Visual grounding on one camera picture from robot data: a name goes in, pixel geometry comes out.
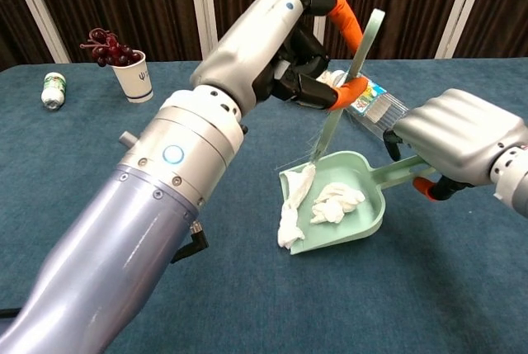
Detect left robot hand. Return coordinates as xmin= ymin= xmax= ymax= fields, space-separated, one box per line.
xmin=189 ymin=0 xmax=370 ymax=118

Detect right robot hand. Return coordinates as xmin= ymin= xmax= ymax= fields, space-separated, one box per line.
xmin=382 ymin=88 xmax=528 ymax=202

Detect green dustpan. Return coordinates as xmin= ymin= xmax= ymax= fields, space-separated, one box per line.
xmin=278 ymin=149 xmax=436 ymax=256

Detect green hand broom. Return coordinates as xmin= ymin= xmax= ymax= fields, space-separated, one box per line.
xmin=274 ymin=7 xmax=387 ymax=173

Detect small white tissue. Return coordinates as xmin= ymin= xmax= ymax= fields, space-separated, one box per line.
xmin=309 ymin=182 xmax=367 ymax=225

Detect long white tissue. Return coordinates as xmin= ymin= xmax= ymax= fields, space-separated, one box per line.
xmin=276 ymin=163 xmax=318 ymax=251

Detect clear plastic bottle blue label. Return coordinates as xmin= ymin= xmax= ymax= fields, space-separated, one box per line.
xmin=342 ymin=77 xmax=409 ymax=140

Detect yellow snack bag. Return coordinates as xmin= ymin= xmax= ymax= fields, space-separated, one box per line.
xmin=315 ymin=69 xmax=346 ymax=87

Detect white paper cup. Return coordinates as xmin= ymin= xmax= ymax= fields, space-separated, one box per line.
xmin=111 ymin=50 xmax=154 ymax=103

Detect red grape bunch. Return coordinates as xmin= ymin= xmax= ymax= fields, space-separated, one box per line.
xmin=79 ymin=27 xmax=143 ymax=68

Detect blue felt table cover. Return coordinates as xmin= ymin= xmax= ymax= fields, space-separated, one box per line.
xmin=0 ymin=59 xmax=528 ymax=354

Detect small white green-label bottle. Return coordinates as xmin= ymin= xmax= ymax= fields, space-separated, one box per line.
xmin=40 ymin=72 xmax=68 ymax=111

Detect black arm connector cable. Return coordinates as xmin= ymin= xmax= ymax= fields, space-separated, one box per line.
xmin=170 ymin=224 xmax=210 ymax=265

